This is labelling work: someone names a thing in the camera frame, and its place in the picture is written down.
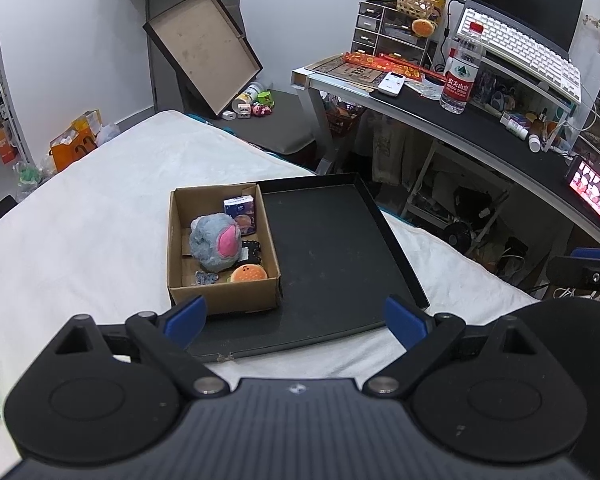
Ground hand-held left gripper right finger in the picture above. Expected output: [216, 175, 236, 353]
[364, 296, 542, 397]

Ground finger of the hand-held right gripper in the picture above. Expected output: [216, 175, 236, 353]
[547, 247, 600, 297]

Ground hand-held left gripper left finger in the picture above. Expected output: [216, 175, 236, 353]
[52, 295, 232, 397]

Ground cardboard box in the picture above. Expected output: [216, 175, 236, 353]
[166, 182, 283, 317]

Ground burger plush toy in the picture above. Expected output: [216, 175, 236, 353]
[227, 262, 269, 285]

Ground grey plush toy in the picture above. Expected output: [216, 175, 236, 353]
[188, 212, 244, 273]

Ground small blue carton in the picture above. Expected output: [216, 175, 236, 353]
[223, 195, 257, 236]

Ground phone with red display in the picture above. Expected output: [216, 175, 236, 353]
[565, 156, 600, 223]

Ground black pouch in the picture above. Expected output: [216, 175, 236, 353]
[240, 240, 264, 266]

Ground black tray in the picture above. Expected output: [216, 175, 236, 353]
[185, 172, 430, 363]

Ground white laptop stand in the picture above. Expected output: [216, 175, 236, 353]
[480, 52, 581, 153]

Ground white tote bag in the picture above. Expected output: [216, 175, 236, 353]
[370, 110, 421, 186]

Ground white plastic bag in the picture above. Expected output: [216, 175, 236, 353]
[96, 122, 121, 148]

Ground orange paper bag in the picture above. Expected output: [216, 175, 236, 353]
[47, 110, 103, 173]

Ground green plastic bag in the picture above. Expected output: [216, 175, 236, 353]
[12, 162, 43, 191]

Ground wicker basket under desk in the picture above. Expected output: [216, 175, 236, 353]
[325, 100, 366, 137]

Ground clear plastic packet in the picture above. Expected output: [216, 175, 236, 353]
[405, 80, 446, 101]

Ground clear water bottle red label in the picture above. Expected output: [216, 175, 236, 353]
[439, 22, 485, 115]

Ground white power bank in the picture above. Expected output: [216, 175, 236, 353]
[377, 71, 410, 97]

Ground white keyboard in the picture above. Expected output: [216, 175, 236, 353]
[455, 7, 583, 103]

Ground orange box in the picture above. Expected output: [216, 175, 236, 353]
[0, 120, 18, 166]

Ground red banner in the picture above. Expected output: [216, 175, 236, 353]
[380, 54, 448, 83]
[343, 51, 396, 68]

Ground black laptop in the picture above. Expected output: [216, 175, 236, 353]
[465, 0, 586, 68]

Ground grey drawer organiser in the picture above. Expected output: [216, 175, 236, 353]
[351, 0, 441, 63]

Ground small wicker basket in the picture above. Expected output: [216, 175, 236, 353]
[396, 0, 438, 21]

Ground silver frame desk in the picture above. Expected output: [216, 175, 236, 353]
[290, 52, 600, 248]

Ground brown board black frame lid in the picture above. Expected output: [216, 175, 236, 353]
[142, 0, 263, 120]

